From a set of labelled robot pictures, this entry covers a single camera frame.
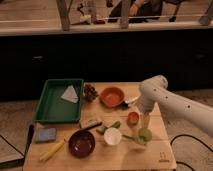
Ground brown grape bunch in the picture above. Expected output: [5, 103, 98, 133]
[84, 84, 98, 102]

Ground grey folded cloth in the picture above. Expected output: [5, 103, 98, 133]
[61, 85, 79, 103]

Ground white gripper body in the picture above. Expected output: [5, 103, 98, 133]
[136, 96, 155, 115]

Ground green plastic tray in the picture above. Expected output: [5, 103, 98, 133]
[34, 79, 84, 124]

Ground blue sponge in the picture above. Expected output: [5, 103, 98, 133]
[35, 128, 56, 143]

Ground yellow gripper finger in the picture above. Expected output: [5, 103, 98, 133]
[141, 114, 150, 128]

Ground purple bowl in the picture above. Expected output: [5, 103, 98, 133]
[68, 130, 96, 158]

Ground orange bowl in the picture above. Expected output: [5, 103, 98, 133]
[100, 87, 124, 108]

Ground black cable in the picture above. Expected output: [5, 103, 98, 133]
[170, 133, 213, 171]

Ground green cup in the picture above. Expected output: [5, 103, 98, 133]
[138, 128, 152, 144]

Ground wooden block eraser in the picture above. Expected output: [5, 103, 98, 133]
[80, 118, 102, 130]

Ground white measuring cup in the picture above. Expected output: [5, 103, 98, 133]
[103, 127, 133, 146]

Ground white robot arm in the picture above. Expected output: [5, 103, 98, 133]
[137, 75, 213, 137]

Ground green vegetable piece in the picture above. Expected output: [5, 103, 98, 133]
[96, 120, 122, 135]

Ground yellow banana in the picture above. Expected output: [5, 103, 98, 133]
[39, 139, 66, 161]

